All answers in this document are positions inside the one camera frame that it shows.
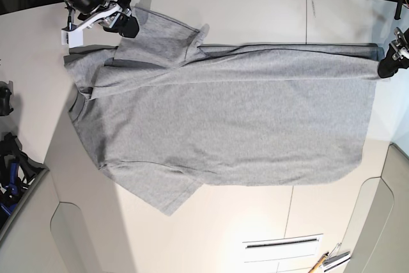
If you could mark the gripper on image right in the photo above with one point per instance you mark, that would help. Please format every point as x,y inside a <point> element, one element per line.
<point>392,62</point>

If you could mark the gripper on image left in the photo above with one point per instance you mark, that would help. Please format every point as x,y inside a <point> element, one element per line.
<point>115,16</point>

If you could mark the grey T-shirt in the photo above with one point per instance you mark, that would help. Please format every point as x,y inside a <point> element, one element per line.
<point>163,113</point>

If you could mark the black device at left edge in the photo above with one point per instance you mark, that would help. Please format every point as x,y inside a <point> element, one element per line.
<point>5,96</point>

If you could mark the black and blue clamp pile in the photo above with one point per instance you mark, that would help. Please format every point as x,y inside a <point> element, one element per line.
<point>18,172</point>

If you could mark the white slotted grommet plate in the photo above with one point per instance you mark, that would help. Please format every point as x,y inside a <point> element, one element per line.
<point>282,249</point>

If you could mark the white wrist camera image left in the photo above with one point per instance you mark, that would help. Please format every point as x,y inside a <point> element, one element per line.
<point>73,38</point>

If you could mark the wooden handled tool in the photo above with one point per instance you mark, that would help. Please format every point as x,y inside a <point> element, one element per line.
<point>319,263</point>

